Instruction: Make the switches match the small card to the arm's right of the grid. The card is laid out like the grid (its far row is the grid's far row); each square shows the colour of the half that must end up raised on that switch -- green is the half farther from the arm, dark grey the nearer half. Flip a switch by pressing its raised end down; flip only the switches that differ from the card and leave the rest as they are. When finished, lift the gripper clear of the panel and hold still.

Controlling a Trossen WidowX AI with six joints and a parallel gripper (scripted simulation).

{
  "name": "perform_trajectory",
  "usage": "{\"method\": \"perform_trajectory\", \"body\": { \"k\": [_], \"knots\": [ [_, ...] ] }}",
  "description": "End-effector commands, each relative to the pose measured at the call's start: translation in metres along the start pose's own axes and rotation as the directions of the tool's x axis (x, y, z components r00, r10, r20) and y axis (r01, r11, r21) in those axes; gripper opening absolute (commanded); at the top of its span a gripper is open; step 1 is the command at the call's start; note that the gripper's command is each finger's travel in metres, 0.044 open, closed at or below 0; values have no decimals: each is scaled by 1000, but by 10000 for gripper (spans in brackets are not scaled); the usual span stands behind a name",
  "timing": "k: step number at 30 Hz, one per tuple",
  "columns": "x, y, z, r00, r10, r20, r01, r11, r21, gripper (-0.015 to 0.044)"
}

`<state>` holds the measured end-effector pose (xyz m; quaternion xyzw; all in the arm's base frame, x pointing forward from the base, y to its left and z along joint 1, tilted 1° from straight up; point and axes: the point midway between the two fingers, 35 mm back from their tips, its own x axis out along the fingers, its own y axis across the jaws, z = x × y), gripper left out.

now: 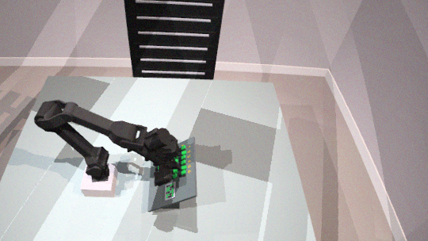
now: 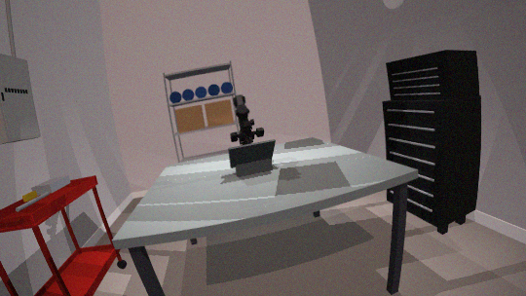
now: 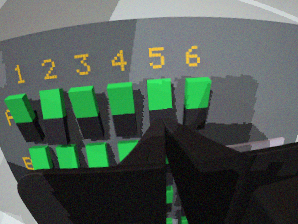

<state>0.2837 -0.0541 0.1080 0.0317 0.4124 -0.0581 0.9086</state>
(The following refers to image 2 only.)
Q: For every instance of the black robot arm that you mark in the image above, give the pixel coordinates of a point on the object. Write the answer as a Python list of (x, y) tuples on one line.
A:
[(241, 113)]

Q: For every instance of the grey switch panel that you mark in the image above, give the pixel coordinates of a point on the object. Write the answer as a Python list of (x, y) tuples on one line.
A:
[(252, 158)]

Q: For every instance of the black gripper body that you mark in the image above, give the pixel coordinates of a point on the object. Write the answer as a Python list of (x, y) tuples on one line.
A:
[(234, 135)]

